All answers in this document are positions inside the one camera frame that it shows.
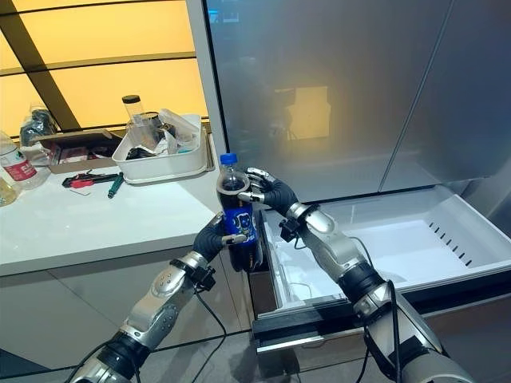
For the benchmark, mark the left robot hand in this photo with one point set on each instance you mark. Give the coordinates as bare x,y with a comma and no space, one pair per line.
207,240

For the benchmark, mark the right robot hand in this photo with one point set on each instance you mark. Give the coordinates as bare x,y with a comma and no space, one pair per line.
275,192

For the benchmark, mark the blue label cola bottle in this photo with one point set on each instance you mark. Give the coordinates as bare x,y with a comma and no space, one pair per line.
238,223

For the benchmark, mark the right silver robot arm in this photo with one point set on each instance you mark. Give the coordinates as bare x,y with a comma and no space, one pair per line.
365,288

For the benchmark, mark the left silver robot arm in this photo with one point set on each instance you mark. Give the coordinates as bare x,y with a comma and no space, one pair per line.
148,310

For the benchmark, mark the white refrigerator drawer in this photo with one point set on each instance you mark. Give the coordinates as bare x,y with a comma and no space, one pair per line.
379,255

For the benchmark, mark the silver refrigerator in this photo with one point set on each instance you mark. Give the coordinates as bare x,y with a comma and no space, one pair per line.
359,95

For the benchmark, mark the white plastic tray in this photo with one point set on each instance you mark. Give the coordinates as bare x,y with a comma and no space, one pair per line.
167,157

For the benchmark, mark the clear plastic lid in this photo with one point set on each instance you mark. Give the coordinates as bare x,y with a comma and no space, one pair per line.
179,129

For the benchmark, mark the red black utility knife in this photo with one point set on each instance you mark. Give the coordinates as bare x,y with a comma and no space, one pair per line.
81,181

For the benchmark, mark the clear jar black lid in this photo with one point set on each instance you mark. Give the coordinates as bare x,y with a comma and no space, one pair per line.
134,113

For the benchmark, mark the brown cardboard box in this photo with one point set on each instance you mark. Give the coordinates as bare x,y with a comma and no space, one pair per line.
78,149

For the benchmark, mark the red label water bottle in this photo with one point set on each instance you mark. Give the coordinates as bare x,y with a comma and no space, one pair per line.
18,165

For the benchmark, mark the clear plastic bag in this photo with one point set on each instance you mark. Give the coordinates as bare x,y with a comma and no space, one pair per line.
38,125

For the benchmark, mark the yellow liquid bottle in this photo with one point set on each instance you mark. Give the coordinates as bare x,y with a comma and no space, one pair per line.
5,192

